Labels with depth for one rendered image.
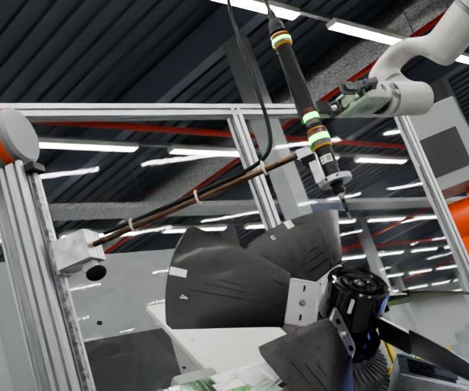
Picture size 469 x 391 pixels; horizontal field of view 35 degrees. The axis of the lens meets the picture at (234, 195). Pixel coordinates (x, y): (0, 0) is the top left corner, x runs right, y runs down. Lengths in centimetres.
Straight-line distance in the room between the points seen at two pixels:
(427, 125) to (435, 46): 378
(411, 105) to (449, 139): 368
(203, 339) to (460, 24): 90
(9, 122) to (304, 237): 78
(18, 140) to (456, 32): 107
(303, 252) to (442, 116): 404
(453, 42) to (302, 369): 91
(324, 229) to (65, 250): 59
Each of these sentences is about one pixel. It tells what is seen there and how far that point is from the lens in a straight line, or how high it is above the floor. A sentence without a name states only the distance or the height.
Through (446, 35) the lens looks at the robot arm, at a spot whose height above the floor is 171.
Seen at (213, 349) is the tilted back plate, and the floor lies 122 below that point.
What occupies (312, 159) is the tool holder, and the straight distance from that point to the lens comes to 159.
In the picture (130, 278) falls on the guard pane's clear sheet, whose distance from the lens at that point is 208.
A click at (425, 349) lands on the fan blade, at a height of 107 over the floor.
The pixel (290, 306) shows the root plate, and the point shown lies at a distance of 144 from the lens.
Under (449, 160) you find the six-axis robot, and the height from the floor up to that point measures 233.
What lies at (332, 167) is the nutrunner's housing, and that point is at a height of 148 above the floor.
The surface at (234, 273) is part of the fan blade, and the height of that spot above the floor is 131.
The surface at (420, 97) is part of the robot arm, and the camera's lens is 189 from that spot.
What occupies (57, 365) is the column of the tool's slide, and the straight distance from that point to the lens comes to 176.
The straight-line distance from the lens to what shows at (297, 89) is 165.
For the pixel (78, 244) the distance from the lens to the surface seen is 176.
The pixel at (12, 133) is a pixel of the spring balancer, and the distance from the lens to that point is 192.
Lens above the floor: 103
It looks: 17 degrees up
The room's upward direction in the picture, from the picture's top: 19 degrees counter-clockwise
